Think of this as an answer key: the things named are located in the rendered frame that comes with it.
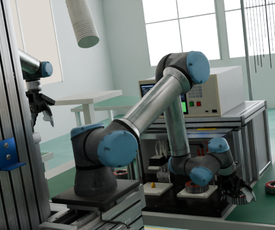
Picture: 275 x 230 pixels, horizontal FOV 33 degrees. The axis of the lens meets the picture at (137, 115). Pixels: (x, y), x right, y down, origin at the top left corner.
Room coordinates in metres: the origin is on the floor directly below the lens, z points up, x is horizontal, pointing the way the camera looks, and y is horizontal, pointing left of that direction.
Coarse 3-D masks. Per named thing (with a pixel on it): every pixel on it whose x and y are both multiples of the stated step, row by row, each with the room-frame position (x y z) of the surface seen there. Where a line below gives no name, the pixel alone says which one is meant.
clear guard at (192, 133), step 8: (192, 128) 2.21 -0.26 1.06; (200, 128) 2.18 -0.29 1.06; (224, 128) 2.11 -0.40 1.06; (232, 128) 2.09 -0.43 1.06; (192, 136) 2.03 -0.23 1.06; (200, 136) 2.00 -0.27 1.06; (208, 136) 1.98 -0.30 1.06; (216, 136) 1.96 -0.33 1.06; (168, 152) 2.01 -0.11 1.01; (192, 152) 1.95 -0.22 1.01; (200, 152) 1.93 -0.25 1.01
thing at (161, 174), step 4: (160, 172) 2.35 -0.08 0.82; (164, 172) 2.34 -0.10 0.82; (168, 172) 2.33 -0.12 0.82; (172, 172) 2.35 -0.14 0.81; (160, 176) 2.35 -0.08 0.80; (164, 176) 2.34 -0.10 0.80; (168, 176) 2.33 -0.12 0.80; (172, 176) 2.35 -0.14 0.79; (160, 180) 2.36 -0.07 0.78; (164, 180) 2.34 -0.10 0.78; (168, 180) 2.33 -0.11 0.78; (172, 180) 2.34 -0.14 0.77
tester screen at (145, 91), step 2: (142, 86) 2.38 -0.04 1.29; (144, 86) 2.38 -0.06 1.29; (146, 86) 2.37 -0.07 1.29; (148, 86) 2.36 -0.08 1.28; (150, 86) 2.36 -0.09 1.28; (152, 86) 2.35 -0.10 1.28; (142, 88) 2.39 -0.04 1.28; (144, 88) 2.38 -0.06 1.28; (146, 88) 2.37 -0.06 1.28; (148, 88) 2.37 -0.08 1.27; (150, 88) 2.36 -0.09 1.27; (142, 90) 2.39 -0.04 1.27; (144, 90) 2.38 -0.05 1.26; (146, 90) 2.37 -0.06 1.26; (148, 90) 2.37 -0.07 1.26; (142, 92) 2.39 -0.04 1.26; (144, 92) 2.38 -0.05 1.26; (146, 92) 2.37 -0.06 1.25; (142, 94) 2.39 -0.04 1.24; (144, 94) 2.38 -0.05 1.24; (184, 94) 2.26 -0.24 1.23; (184, 96) 2.26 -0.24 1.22; (182, 100) 2.27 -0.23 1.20; (184, 100) 2.26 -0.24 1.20; (184, 112) 2.27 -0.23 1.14; (186, 112) 2.26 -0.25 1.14
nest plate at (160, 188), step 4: (144, 184) 2.31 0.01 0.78; (148, 184) 2.30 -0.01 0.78; (156, 184) 2.28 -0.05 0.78; (160, 184) 2.27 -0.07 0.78; (164, 184) 2.26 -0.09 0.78; (168, 184) 2.26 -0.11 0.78; (172, 184) 2.26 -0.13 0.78; (144, 188) 2.24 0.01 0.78; (148, 188) 2.23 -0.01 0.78; (152, 188) 2.23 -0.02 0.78; (156, 188) 2.22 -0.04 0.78; (160, 188) 2.21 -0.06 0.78; (164, 188) 2.20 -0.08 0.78; (168, 188) 2.22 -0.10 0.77; (144, 192) 2.19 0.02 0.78; (148, 192) 2.18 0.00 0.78; (152, 192) 2.17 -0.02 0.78; (156, 192) 2.16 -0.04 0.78; (160, 192) 2.15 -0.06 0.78
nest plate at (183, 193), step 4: (184, 188) 2.16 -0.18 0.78; (212, 188) 2.10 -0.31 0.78; (216, 188) 2.12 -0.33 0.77; (180, 192) 2.11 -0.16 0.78; (184, 192) 2.11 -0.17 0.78; (188, 192) 2.10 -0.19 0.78; (204, 192) 2.07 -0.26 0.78; (208, 192) 2.06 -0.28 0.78; (212, 192) 2.08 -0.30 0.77; (180, 196) 2.08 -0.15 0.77; (184, 196) 2.07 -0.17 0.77; (188, 196) 2.06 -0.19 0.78; (192, 196) 2.05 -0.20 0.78; (196, 196) 2.04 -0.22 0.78; (200, 196) 2.03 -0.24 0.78; (204, 196) 2.02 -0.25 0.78; (208, 196) 2.04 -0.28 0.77
